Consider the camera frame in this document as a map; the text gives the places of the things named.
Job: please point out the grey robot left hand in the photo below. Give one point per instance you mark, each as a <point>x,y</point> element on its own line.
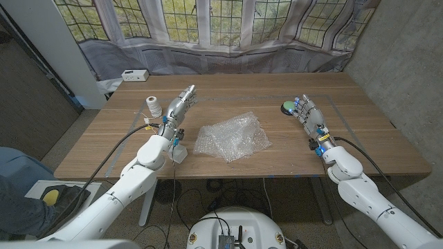
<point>176,110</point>

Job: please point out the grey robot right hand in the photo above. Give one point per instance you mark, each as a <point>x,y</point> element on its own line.
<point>315,117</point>

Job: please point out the clear bubble wrap sheet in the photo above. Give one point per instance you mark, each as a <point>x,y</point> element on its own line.
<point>232,138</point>

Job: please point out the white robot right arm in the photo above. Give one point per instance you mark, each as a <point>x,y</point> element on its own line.
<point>367,193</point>

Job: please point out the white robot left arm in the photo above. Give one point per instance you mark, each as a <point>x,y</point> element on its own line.
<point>131,183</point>

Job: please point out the white thread spool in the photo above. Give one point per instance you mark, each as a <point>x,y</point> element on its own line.
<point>153,105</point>

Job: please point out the green button black base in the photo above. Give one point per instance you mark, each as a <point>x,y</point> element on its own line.
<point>288,105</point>

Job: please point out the white cube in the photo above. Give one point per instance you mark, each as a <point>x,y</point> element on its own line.
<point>180,155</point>

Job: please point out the white power strip box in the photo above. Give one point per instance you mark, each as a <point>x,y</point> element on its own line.
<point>135,75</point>

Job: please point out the black round floor disc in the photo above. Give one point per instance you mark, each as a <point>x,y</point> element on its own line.
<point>167,191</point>

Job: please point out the grey table leg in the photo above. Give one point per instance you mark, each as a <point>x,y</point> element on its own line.
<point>322,204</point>

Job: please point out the printed window backdrop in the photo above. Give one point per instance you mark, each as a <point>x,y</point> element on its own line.
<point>225,34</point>

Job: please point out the white table leg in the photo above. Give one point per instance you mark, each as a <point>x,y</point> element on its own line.
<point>147,207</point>

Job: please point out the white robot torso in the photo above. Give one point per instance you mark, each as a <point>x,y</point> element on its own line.
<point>242,221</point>

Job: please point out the dark shoe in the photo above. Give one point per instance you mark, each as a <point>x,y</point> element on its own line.
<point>72,198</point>

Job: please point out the grey electronics box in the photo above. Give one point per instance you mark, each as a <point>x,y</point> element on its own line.
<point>225,242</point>

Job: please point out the black yellow foot pedal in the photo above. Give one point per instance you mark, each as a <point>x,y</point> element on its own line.
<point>51,197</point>

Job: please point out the white floor mat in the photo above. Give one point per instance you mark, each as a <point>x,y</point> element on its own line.
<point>34,189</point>

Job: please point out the blue upholstered seat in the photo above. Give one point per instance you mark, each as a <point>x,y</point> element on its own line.
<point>17,162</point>

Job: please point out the person leg blue jeans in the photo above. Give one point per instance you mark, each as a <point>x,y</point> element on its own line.
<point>20,211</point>

